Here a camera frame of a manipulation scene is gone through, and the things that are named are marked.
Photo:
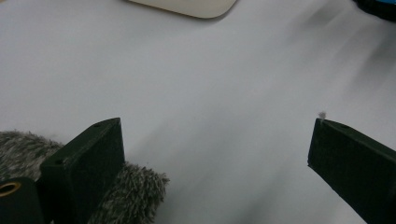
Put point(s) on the grey fuzzy cloth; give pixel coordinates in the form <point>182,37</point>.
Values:
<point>137,193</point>

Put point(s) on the white plastic storage bin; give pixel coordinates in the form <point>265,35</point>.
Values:
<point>193,7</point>

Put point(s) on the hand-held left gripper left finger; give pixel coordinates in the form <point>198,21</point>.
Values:
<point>84,161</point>

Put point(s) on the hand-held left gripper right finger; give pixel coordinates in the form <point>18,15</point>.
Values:
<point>358,168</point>

